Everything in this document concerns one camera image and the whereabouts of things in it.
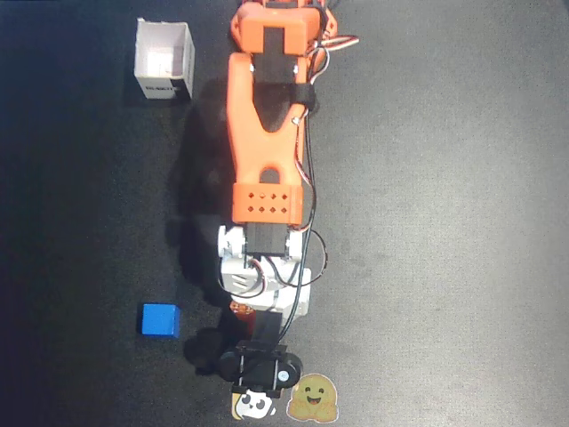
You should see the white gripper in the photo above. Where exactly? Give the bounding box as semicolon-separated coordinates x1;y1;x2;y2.
220;265;312;322

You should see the blue cube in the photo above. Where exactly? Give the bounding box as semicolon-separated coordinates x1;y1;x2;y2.
140;303;181;339

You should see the yellow robot sticker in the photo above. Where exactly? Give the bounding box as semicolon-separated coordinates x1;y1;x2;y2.
230;386;278;421

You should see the hugging face emoji sticker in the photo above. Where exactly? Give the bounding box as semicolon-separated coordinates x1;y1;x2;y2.
285;373;340;422

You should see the white cardboard box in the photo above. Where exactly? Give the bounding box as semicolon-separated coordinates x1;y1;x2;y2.
133;17;196;101

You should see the white red wrist servo wire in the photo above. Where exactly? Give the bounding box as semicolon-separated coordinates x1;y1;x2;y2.
244;258;279;300

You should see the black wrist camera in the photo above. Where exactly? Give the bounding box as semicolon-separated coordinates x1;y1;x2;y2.
217;310;305;399

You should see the black velcro strap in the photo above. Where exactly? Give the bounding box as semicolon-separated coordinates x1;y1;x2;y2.
294;84;317;111

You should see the white red shoulder servo wire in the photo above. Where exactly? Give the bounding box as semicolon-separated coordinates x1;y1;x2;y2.
306;34;359;86

